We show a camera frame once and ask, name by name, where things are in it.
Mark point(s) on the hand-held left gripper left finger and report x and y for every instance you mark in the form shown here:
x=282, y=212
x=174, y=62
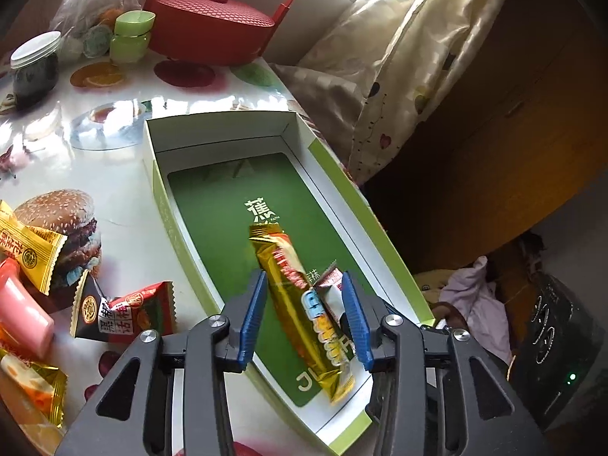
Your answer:
x=251, y=318

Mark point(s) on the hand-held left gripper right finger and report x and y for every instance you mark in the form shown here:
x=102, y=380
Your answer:
x=354, y=318

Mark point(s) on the small white red snack packet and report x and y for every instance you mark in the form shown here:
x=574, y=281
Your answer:
x=330, y=289

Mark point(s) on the gold foil snack bar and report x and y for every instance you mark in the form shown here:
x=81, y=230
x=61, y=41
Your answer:
x=285, y=285

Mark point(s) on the green and white cardboard box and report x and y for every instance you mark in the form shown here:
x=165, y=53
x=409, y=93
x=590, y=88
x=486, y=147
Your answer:
x=213, y=209

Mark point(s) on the red and black snack packet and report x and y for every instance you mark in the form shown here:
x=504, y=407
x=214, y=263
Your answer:
x=128, y=316

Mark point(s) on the yellow snack packet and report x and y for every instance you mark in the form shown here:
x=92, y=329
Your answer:
x=28, y=247

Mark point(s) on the lilac cloth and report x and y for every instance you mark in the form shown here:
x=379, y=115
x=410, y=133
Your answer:
x=475, y=304

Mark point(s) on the black appliance with green light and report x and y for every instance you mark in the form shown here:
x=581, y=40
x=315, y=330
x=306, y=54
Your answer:
x=560, y=332

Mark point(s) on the gold orange snack packet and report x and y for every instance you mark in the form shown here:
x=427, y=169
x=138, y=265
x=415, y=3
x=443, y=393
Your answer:
x=28, y=384

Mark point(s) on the wooden wardrobe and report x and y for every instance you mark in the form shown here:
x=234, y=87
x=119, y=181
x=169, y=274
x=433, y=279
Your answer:
x=522, y=128

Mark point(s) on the cream patterned curtain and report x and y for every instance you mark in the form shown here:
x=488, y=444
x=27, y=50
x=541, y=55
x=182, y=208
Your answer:
x=427, y=57

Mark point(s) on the light green jar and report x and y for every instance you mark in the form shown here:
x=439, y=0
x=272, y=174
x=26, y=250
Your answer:
x=130, y=38

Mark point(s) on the glass jar with white lid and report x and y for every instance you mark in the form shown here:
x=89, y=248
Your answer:
x=35, y=76

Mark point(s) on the orange fruit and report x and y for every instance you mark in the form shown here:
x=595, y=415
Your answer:
x=112, y=13

